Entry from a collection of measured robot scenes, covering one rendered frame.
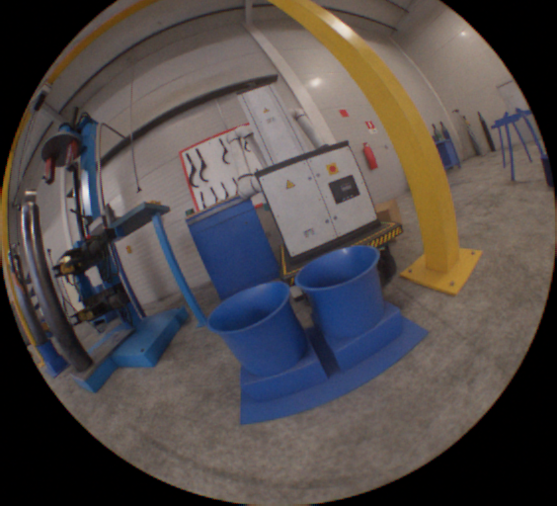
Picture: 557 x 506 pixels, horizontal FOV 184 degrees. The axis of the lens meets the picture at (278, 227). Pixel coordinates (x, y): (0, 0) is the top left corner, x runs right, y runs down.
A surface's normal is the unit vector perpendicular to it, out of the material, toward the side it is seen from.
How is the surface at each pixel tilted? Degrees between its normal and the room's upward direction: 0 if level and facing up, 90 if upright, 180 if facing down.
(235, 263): 90
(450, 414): 0
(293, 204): 90
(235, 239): 90
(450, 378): 0
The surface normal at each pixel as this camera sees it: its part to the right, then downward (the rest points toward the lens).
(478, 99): -0.92, 0.39
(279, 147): 0.00, 0.07
